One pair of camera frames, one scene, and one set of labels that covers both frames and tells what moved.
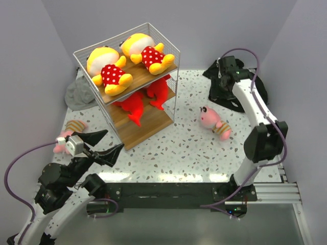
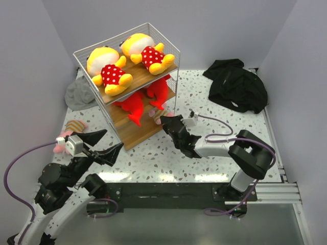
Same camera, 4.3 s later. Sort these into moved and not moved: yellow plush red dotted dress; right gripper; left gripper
Moved: right gripper
Not moved: yellow plush red dotted dress; left gripper
